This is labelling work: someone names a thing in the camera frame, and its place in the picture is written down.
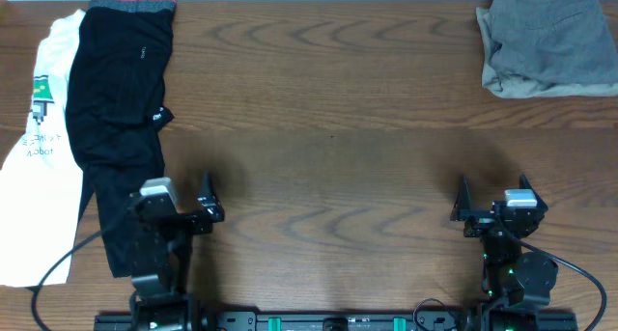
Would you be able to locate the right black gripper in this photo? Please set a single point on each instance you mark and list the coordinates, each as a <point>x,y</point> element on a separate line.
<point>482,221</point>

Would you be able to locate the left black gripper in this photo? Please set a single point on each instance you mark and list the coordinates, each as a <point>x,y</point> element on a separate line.
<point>208,202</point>

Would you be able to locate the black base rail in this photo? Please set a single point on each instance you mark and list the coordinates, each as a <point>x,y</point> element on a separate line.
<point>424,318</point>

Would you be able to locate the white printed t-shirt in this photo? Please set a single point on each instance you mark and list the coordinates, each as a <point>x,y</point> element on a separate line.
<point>41,185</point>

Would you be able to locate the black shorts red waistband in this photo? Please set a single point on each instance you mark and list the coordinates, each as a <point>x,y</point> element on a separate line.
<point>115,110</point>

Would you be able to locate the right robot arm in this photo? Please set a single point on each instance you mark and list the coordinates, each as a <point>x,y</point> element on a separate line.
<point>517,283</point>

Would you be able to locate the khaki folded shorts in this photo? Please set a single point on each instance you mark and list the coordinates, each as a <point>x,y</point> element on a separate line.
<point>508,85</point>

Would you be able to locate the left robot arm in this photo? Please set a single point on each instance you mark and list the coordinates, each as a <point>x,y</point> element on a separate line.
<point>162,250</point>

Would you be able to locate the grey shorts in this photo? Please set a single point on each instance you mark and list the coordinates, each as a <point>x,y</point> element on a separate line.
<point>554,41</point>

